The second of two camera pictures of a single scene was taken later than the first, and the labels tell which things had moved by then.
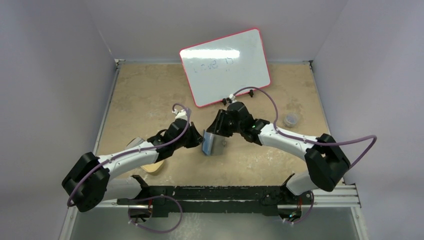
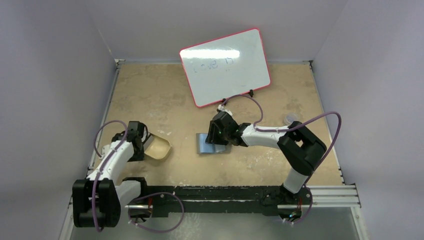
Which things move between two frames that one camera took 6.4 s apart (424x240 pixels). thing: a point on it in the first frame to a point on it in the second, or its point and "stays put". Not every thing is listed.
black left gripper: x=197 y=139 to x=140 y=157
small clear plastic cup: x=290 y=120 stays put
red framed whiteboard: x=216 y=68 stays put
